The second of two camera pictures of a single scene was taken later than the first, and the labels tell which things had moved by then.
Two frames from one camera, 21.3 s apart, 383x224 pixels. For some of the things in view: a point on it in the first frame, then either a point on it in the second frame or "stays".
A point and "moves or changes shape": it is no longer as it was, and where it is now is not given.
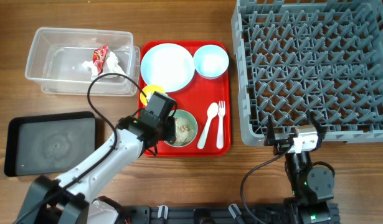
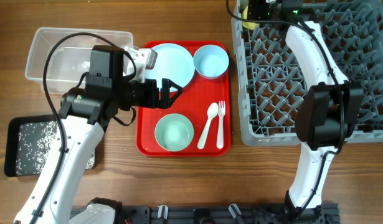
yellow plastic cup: [148, 91] moves or changes shape
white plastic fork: [220, 142] stays
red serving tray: [197, 76] stays
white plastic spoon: [212, 110] stays
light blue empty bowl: [210, 61] stays
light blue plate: [170, 66] stays
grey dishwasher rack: [331, 58] stays
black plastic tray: [49, 144] stays
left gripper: [171, 131] to [165, 101]
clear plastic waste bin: [55, 58] stays
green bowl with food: [186, 128] moves or changes shape
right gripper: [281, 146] to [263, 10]
